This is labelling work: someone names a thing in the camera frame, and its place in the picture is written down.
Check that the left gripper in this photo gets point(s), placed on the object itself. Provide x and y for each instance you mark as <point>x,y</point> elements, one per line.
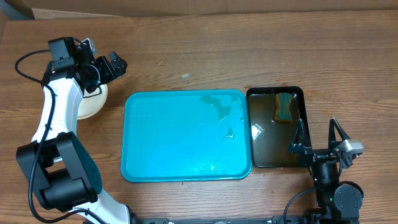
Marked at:
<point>110,74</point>

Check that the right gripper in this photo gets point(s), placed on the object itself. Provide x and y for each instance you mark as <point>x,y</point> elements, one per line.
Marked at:
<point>298,144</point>

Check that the white plate with stain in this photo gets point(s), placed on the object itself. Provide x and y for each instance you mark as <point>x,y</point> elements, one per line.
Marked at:
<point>92,102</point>

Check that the green yellow sponge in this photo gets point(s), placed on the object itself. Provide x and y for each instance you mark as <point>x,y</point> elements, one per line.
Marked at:
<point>282,107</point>

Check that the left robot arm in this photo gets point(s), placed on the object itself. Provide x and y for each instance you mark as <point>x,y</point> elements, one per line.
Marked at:
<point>63,178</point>

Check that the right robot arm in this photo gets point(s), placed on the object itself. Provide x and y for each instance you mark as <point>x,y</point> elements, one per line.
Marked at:
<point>337,201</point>

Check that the black water tray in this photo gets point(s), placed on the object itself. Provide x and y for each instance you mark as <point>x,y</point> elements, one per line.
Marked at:
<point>270,140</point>

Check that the blue plastic tray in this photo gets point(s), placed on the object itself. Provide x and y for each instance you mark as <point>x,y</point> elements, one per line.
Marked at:
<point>188,135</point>

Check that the cardboard board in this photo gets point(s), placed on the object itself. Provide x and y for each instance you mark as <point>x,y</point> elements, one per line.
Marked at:
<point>199,7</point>

